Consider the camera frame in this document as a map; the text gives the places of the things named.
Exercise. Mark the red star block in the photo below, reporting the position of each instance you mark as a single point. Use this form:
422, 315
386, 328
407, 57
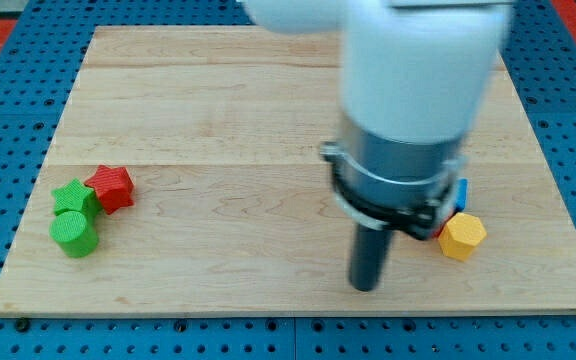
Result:
113, 188

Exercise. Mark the red block behind arm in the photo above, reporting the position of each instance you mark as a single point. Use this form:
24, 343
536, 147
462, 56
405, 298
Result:
440, 228

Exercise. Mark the green star block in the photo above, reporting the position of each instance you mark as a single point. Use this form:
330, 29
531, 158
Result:
75, 196

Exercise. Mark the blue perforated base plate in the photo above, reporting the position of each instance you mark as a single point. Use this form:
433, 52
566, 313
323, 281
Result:
38, 66

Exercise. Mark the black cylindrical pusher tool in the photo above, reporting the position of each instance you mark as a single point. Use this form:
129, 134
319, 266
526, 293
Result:
368, 256

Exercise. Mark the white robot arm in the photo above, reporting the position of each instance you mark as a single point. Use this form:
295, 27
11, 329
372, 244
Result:
412, 77

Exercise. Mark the blue block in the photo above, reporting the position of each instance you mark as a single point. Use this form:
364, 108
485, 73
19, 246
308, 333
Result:
462, 195

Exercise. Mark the yellow hexagon block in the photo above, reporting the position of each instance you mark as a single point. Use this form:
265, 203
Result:
461, 235

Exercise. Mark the wooden board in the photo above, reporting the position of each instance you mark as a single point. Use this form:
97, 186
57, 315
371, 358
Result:
233, 216

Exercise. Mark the green cylinder block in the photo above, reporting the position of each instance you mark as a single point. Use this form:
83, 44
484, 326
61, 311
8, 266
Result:
74, 234

